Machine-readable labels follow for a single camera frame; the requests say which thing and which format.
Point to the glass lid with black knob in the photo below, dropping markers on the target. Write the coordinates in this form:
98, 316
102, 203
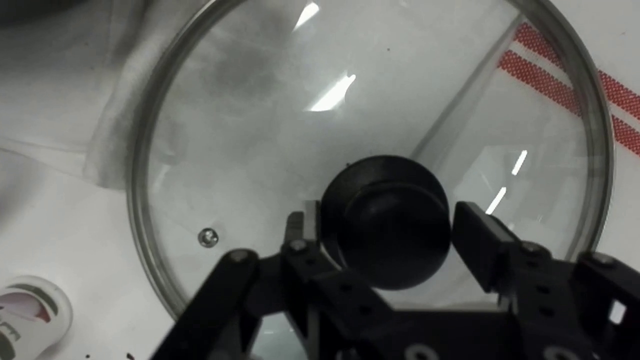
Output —
390, 227

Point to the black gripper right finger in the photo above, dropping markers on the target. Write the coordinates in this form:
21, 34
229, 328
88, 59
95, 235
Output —
567, 307

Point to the small white bottle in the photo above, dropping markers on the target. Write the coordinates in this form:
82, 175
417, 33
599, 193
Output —
32, 320

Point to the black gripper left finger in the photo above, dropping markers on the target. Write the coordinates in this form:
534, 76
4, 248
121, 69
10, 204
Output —
313, 287

